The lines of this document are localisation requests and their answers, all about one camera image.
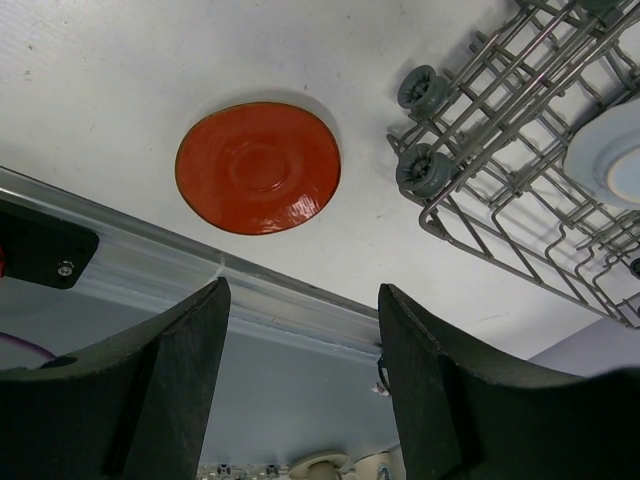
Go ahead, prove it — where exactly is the orange-red saucer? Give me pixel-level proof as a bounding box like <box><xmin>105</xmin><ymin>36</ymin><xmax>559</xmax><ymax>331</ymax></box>
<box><xmin>174</xmin><ymin>102</ymin><xmax>342</xmax><ymax>236</ymax></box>

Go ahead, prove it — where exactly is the pale blue scalloped plate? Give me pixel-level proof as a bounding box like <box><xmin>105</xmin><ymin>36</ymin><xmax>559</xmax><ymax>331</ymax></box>
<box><xmin>563</xmin><ymin>99</ymin><xmax>639</xmax><ymax>210</ymax></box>

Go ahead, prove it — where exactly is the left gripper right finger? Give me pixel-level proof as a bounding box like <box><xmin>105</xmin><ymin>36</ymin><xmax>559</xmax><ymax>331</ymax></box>
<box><xmin>378</xmin><ymin>284</ymin><xmax>639</xmax><ymax>479</ymax></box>

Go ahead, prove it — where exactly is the aluminium mounting rail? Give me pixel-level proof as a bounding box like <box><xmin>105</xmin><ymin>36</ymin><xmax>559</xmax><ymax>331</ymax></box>
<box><xmin>1</xmin><ymin>168</ymin><xmax>381</xmax><ymax>363</ymax></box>

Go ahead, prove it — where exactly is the grey wire dish rack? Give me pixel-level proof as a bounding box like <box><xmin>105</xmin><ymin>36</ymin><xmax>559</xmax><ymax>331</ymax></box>
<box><xmin>387</xmin><ymin>1</ymin><xmax>639</xmax><ymax>328</ymax></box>

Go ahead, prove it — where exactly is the left black base bracket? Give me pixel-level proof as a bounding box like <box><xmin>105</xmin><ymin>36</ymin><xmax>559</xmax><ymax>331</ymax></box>
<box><xmin>1</xmin><ymin>200</ymin><xmax>100</xmax><ymax>290</ymax></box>

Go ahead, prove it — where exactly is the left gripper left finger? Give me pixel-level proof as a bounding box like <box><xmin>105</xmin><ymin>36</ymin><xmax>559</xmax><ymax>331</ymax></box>
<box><xmin>1</xmin><ymin>278</ymin><xmax>231</xmax><ymax>479</ymax></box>

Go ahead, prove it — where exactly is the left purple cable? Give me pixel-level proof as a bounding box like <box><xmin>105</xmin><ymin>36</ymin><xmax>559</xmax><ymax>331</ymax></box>
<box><xmin>0</xmin><ymin>331</ymin><xmax>57</xmax><ymax>361</ymax></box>

